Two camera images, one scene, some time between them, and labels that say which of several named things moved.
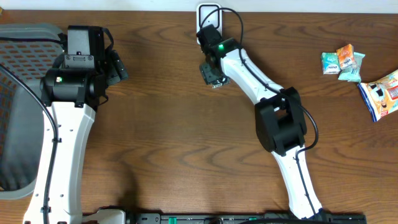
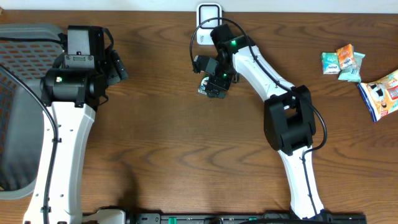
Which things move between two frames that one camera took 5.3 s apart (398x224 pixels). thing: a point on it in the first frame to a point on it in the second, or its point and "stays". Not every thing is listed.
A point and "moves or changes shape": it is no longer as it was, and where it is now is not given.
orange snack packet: x=346 y=56 stays
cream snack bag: x=381 y=96 stays
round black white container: x=220 y=83 moves or changes shape
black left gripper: x=115 y=68 stays
